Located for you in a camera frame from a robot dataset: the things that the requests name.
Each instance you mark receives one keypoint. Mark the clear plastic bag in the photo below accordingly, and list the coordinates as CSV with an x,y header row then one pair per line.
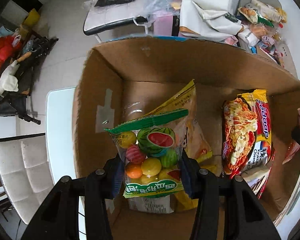
x,y
157,2

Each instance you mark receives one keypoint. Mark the white goose plush toy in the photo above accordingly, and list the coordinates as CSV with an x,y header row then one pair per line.
x,y
7,82

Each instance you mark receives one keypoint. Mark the white padded chair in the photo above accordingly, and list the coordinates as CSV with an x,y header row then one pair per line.
x,y
107,20
22,175

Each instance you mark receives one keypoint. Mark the large yellow chip packet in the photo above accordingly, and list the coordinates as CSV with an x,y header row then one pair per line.
x,y
185,100

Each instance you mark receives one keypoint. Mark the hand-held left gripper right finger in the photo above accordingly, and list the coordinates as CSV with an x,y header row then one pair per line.
x,y
187,180

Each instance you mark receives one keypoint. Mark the white snack packet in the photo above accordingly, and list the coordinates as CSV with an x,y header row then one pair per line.
x,y
152,205

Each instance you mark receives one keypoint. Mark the small yellow snack packet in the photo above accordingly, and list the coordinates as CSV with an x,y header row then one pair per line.
x,y
187,203

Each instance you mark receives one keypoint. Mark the red yellow instant noodle packet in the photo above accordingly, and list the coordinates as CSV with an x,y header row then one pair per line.
x,y
240,130

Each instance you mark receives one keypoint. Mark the red plastic bag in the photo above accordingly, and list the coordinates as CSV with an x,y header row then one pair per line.
x,y
1,55

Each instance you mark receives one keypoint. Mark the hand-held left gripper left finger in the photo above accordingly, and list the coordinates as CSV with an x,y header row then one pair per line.
x,y
118,180

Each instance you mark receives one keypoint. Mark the cardboard box blue print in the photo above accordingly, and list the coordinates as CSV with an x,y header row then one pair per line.
x,y
152,65

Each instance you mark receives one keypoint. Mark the yellow bag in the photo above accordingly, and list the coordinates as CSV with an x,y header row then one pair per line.
x,y
31,17

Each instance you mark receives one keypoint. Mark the red snack packet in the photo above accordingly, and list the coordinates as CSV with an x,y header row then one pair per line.
x,y
292,152

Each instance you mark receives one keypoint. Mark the pink box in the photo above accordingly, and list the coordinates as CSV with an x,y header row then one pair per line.
x,y
165,25

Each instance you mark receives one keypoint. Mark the white wafer stick packet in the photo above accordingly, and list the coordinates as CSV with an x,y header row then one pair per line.
x,y
255,176

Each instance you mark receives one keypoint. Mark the green fruit gum packet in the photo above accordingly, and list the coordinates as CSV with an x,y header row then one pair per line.
x,y
150,165

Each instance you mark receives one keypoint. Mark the black folding rack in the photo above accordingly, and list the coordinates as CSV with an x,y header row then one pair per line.
x,y
27,62

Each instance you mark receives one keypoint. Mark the white canvas tote bag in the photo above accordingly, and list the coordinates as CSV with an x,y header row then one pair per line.
x,y
210,22

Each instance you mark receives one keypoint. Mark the pile of snack packets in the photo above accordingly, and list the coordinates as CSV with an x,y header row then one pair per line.
x,y
262,22

